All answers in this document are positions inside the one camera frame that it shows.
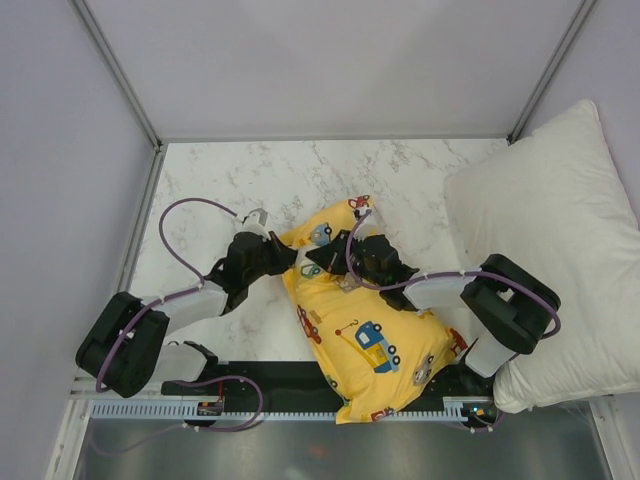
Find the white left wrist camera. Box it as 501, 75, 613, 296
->
239, 208, 269, 238

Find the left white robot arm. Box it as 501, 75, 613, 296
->
75, 231, 297, 398

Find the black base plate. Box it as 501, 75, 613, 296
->
161, 361, 495, 411

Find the white slotted cable duct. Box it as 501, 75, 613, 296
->
90, 397, 496, 422

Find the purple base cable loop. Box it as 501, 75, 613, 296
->
182, 377, 265, 432

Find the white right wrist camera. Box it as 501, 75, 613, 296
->
353, 207, 377, 238

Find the large white pillow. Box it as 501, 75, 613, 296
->
445, 100, 639, 413

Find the right aluminium frame post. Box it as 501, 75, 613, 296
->
506, 0, 599, 144

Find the aluminium frame post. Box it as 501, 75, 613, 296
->
69, 0, 163, 152
506, 0, 599, 144

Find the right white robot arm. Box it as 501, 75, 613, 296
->
307, 231, 561, 395

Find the left aluminium frame post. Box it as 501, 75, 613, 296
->
69, 0, 163, 152

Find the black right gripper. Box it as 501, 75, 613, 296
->
305, 229, 383, 289

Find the yellow cartoon-print pillowcase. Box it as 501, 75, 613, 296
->
281, 195, 467, 424

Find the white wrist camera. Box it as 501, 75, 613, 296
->
353, 207, 377, 238
239, 208, 269, 238

